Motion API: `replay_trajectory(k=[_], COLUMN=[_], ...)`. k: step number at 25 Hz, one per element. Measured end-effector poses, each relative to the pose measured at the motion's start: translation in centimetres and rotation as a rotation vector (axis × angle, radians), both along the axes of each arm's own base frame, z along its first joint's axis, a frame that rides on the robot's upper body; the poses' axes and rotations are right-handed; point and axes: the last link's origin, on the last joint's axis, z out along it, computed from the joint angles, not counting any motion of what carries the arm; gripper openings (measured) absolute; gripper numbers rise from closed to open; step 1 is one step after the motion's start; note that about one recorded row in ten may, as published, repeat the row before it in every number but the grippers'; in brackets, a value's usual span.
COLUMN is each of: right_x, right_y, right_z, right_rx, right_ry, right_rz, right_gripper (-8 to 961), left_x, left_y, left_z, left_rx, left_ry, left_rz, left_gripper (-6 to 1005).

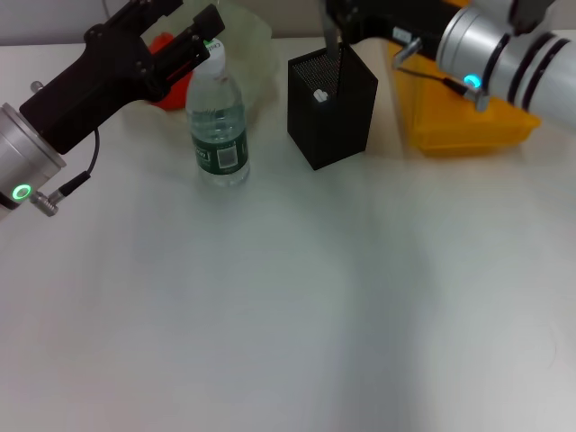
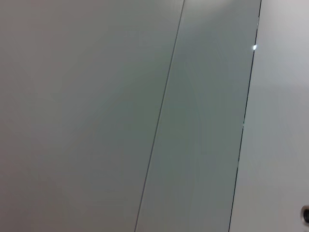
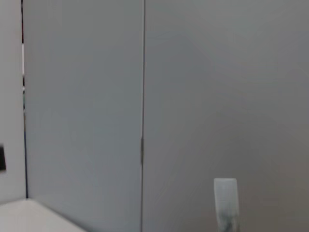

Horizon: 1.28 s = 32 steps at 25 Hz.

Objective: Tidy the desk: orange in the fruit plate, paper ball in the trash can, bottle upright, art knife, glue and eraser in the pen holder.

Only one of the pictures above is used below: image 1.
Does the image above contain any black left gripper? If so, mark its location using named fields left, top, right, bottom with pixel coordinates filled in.
left=19, top=0, right=227, bottom=155

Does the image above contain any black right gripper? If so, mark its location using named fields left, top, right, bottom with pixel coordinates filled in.
left=325, top=0, right=470, bottom=59

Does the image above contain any yellow plastic bin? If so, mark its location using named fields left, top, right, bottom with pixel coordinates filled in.
left=387, top=39, right=543, bottom=158

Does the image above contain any black mesh pen holder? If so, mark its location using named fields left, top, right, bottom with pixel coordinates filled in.
left=286, top=40, right=380, bottom=171

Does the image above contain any orange fruit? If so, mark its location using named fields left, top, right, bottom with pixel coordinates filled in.
left=147, top=30, right=195, bottom=113

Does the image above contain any pale green glass fruit plate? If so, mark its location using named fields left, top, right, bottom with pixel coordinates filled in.
left=120, top=0, right=281, bottom=123

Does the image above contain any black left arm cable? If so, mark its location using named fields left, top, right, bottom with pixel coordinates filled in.
left=28, top=127, right=101, bottom=219

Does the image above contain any clear green-label water bottle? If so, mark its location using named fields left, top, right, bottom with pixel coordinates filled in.
left=184, top=38, right=251, bottom=189

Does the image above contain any grey marker pen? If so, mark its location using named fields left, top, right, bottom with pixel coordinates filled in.
left=320, top=9, right=346, bottom=100

